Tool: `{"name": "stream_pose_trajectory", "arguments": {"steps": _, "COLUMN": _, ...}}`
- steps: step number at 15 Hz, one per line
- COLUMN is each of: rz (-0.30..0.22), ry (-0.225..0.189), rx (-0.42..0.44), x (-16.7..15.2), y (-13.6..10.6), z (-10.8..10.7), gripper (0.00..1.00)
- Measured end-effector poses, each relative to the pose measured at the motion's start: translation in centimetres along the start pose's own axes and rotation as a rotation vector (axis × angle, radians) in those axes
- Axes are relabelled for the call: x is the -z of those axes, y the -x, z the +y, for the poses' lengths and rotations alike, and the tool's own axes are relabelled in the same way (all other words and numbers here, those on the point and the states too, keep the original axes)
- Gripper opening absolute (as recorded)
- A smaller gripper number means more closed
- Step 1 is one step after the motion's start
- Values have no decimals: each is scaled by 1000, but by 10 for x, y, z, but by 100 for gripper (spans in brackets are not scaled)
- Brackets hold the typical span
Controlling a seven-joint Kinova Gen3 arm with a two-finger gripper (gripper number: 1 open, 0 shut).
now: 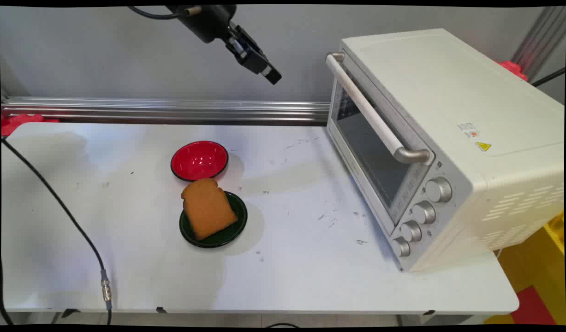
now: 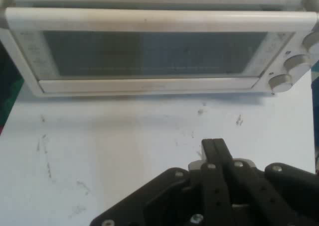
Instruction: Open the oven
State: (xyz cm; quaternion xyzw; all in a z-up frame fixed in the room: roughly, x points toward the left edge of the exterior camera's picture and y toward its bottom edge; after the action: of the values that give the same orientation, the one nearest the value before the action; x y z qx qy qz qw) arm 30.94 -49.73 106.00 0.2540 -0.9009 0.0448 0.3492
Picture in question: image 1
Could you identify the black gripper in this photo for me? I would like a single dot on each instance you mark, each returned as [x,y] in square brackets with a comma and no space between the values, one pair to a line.
[209,20]

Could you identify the red bowl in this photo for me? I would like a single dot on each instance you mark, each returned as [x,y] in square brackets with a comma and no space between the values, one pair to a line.
[199,160]

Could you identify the brown bread slice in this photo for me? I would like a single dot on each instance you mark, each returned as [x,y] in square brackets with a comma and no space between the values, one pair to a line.
[208,210]

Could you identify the dark green plate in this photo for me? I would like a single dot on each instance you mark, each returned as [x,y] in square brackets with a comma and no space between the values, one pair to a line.
[234,228]

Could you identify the white toaster oven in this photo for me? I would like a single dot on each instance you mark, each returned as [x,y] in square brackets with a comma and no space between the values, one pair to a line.
[472,115]

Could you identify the silver oven knob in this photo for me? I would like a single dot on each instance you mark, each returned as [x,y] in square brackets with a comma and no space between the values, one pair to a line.
[424,212]
[411,231]
[401,247]
[438,189]

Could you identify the yellow foam mat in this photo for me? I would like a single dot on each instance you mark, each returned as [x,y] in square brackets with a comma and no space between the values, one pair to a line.
[532,263]

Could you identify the red foam mat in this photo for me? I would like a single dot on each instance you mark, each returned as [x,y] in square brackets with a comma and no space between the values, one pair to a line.
[534,306]

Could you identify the aluminium rail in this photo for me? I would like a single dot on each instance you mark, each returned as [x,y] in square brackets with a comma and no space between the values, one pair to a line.
[172,110]

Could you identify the red plastic bracket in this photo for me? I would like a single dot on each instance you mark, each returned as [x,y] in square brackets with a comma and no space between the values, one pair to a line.
[513,69]
[20,122]

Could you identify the black table bracket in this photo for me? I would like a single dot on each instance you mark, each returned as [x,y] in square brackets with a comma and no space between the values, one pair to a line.
[161,310]
[429,312]

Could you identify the aluminium frame post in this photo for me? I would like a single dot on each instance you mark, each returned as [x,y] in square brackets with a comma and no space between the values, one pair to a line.
[541,37]

